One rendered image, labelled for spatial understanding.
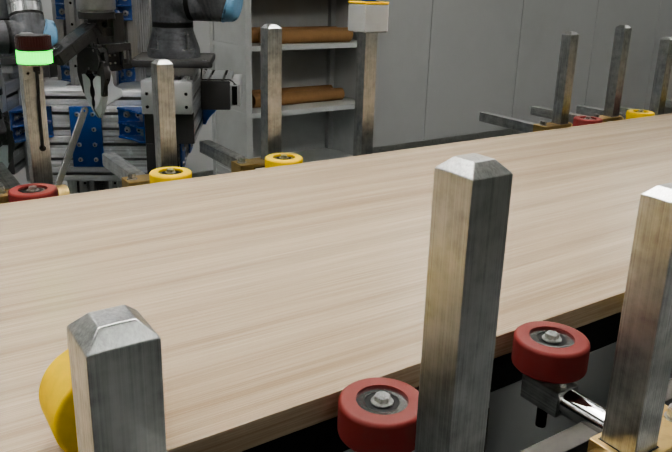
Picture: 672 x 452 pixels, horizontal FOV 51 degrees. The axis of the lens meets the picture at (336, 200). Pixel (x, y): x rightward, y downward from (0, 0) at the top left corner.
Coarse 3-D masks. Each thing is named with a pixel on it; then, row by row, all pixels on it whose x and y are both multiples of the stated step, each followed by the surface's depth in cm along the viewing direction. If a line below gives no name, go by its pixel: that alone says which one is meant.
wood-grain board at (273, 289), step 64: (576, 128) 192; (640, 128) 194; (128, 192) 125; (192, 192) 126; (256, 192) 127; (320, 192) 128; (384, 192) 129; (512, 192) 132; (576, 192) 133; (640, 192) 134; (0, 256) 96; (64, 256) 96; (128, 256) 97; (192, 256) 98; (256, 256) 98; (320, 256) 99; (384, 256) 99; (512, 256) 101; (576, 256) 101; (0, 320) 78; (64, 320) 79; (192, 320) 80; (256, 320) 80; (320, 320) 80; (384, 320) 81; (512, 320) 82; (576, 320) 86; (0, 384) 66; (192, 384) 67; (256, 384) 67; (320, 384) 68; (0, 448) 57; (192, 448) 59
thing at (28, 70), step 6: (24, 36) 122; (30, 36) 122; (36, 36) 122; (42, 36) 123; (24, 66) 127; (30, 66) 124; (36, 66) 124; (24, 72) 128; (30, 72) 128; (36, 72) 126; (42, 72) 129; (24, 78) 128; (30, 78) 129; (36, 78) 126; (42, 78) 130; (36, 84) 127; (36, 90) 127; (42, 132) 132; (42, 138) 132; (42, 144) 132; (42, 150) 133
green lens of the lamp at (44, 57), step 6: (18, 54) 123; (24, 54) 122; (30, 54) 122; (36, 54) 123; (42, 54) 123; (48, 54) 124; (18, 60) 123; (24, 60) 123; (30, 60) 123; (36, 60) 123; (42, 60) 124; (48, 60) 125
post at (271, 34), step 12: (276, 24) 154; (264, 36) 154; (276, 36) 154; (264, 48) 155; (276, 48) 155; (264, 60) 156; (276, 60) 156; (264, 72) 157; (276, 72) 156; (264, 84) 157; (276, 84) 157; (264, 96) 158; (276, 96) 158; (264, 108) 159; (276, 108) 159; (264, 120) 160; (276, 120) 160; (264, 132) 161; (276, 132) 160; (264, 144) 162; (276, 144) 161; (264, 156) 162
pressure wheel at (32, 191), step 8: (24, 184) 126; (32, 184) 126; (40, 184) 126; (48, 184) 126; (8, 192) 121; (16, 192) 121; (24, 192) 122; (32, 192) 123; (40, 192) 122; (48, 192) 122; (56, 192) 124; (16, 200) 120; (24, 200) 120
